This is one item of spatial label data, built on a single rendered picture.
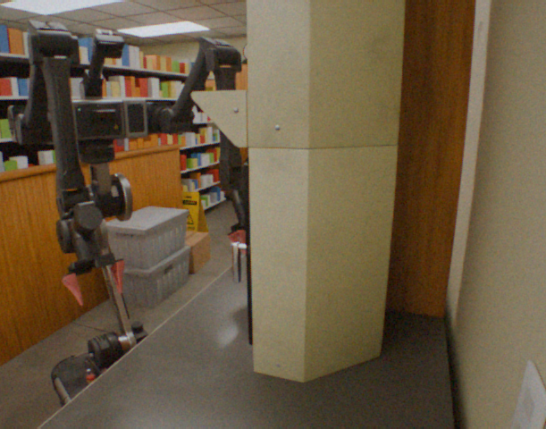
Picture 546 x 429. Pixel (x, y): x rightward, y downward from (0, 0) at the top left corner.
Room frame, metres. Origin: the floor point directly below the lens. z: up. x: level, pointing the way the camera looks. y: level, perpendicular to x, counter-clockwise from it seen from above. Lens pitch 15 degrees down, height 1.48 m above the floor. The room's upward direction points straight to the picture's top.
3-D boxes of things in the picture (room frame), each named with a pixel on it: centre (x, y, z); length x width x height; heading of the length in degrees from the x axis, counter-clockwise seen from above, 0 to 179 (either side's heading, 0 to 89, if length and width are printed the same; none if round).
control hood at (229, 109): (0.87, 0.04, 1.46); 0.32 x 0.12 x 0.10; 160
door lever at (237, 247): (0.76, 0.06, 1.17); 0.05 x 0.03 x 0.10; 70
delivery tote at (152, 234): (2.98, 1.00, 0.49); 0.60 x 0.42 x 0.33; 160
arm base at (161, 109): (1.59, 0.43, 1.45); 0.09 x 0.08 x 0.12; 133
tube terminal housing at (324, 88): (0.81, -0.13, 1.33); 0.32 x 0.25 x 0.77; 160
